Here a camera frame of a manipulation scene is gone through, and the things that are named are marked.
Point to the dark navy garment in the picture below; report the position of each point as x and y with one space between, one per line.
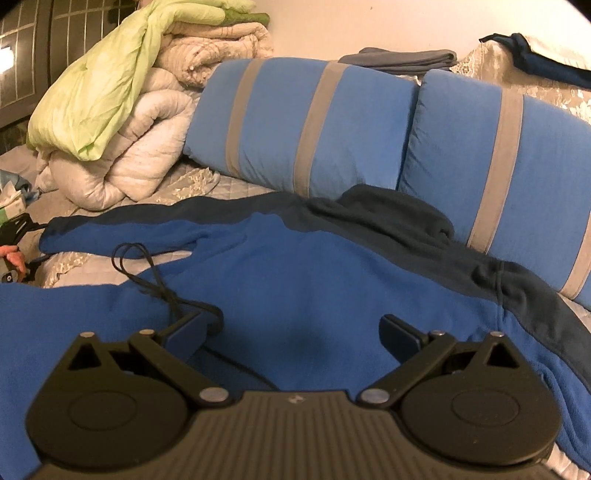
531 55

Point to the white green tissue packet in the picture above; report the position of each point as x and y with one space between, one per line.
11 203

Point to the light green sheet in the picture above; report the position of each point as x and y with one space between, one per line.
92 92

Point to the beige knitted blanket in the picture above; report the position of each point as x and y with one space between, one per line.
221 46

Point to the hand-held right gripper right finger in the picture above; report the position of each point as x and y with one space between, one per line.
399 335

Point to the grey quilted bedspread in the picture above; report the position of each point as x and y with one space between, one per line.
240 189

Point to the dark green cloth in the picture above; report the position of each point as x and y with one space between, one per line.
249 18

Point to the person's left hand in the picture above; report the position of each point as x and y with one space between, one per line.
11 254

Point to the beige floral lace cover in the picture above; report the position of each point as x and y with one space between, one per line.
489 69

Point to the blue grey-striped cushion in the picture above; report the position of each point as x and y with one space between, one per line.
277 115
452 147

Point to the blue fleece jacket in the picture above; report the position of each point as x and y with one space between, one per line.
300 277

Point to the light blue cloth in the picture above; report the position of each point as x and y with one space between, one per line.
7 177

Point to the folded grey clothes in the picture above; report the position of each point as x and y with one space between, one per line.
401 57

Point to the dark panelled cabinet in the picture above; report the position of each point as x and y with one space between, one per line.
27 92

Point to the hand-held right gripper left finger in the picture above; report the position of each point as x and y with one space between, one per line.
189 333

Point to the white quilted comforter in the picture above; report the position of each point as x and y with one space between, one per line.
138 152

